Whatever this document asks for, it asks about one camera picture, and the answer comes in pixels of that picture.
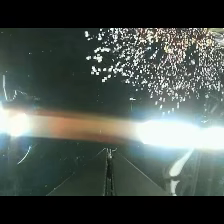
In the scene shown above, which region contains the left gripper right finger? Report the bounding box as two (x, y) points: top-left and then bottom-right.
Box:
(109, 148), (172, 197)

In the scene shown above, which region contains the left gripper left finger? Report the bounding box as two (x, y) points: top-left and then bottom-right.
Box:
(46, 148), (110, 197)

